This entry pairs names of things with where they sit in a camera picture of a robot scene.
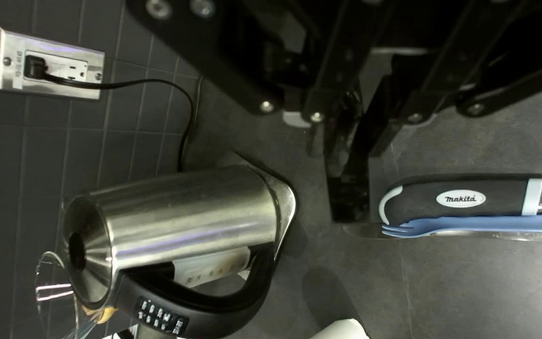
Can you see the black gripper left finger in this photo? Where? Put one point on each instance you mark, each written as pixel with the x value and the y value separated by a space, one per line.
pixel 233 50

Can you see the stainless steel electric kettle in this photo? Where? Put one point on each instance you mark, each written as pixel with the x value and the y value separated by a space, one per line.
pixel 182 219

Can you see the small white card box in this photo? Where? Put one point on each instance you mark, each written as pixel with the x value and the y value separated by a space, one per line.
pixel 211 266

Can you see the white cylindrical bottle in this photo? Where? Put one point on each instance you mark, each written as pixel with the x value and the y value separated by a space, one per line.
pixel 340 331

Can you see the wall outlet with plug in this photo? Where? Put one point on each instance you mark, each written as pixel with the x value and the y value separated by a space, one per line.
pixel 51 63

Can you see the small glass jar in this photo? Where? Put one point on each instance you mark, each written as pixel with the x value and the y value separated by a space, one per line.
pixel 54 295

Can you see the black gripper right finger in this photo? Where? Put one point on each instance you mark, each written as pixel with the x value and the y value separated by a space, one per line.
pixel 436 69

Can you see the black utility knife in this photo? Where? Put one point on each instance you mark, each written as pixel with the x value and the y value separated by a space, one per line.
pixel 459 199

